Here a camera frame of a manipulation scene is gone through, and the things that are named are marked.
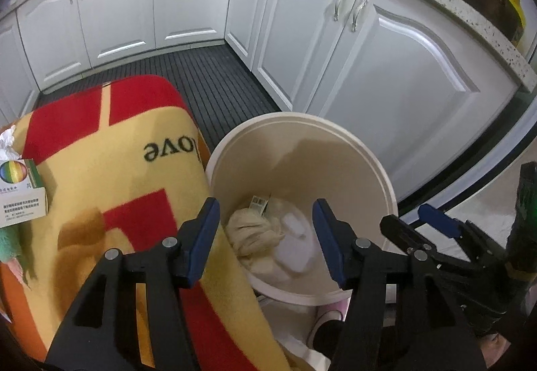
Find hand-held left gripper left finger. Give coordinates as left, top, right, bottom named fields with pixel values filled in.
left=44, top=197, right=221, bottom=371

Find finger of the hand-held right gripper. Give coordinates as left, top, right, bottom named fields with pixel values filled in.
left=418, top=203, right=507, bottom=262
left=380, top=214, right=442, bottom=262

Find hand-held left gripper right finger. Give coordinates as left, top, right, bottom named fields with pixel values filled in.
left=312, top=198, right=487, bottom=371

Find white plastic bucket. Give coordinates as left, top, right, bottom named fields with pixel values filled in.
left=205, top=112, right=399, bottom=307

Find white carton with rainbow print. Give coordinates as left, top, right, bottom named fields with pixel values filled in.
left=0, top=159, right=49, bottom=229

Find white tissue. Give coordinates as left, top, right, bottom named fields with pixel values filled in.
left=0, top=124, right=21, bottom=164

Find crumpled trash in bin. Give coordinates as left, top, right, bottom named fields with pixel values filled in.
left=250, top=195, right=269, bottom=217

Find white plastic container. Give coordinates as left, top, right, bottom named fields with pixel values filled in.
left=273, top=203, right=320, bottom=275

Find beige crumpled cloth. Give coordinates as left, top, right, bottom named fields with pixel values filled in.
left=227, top=206, right=287, bottom=259

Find pink slipper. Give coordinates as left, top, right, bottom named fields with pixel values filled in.
left=312, top=299, right=350, bottom=327

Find red and yellow printed blanket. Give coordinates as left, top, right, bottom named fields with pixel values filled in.
left=0, top=75, right=290, bottom=371

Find dark ribbed floor mat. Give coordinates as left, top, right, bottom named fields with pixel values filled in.
left=38, top=44, right=282, bottom=153

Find green fuzzy cloth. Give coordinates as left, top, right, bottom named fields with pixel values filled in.
left=0, top=224, right=38, bottom=283

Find speckled stone countertop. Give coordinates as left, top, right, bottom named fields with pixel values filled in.
left=0, top=0, right=537, bottom=92

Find yellow bag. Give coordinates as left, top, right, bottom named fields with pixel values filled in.
left=503, top=0, right=527, bottom=46

